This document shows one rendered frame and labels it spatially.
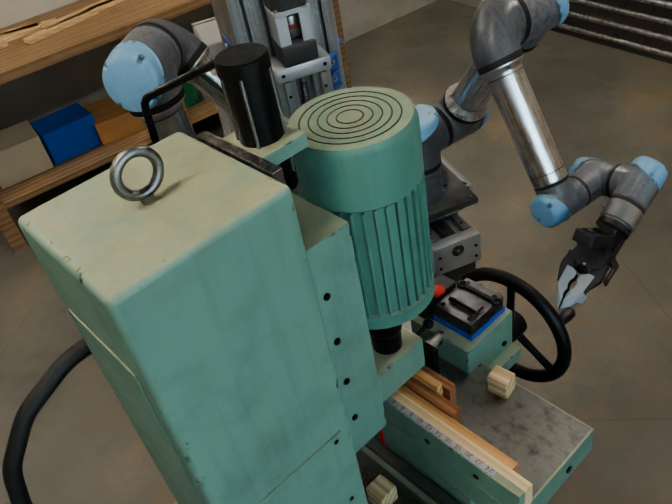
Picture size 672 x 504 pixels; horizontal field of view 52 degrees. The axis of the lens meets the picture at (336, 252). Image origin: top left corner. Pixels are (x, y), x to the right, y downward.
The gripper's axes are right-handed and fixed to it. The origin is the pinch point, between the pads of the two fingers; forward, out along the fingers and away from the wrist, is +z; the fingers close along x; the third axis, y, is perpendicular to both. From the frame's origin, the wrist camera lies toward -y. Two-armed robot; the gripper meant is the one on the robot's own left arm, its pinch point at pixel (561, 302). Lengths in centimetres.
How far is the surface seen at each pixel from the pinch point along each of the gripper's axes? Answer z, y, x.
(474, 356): 19.8, -17.3, 1.7
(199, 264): 31, -89, -2
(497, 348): 15.8, -10.7, 1.6
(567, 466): 27.1, -16.0, -21.4
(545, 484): 31.4, -20.4, -21.1
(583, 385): 1, 101, 17
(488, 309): 11.4, -20.0, 3.1
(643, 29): -203, 201, 121
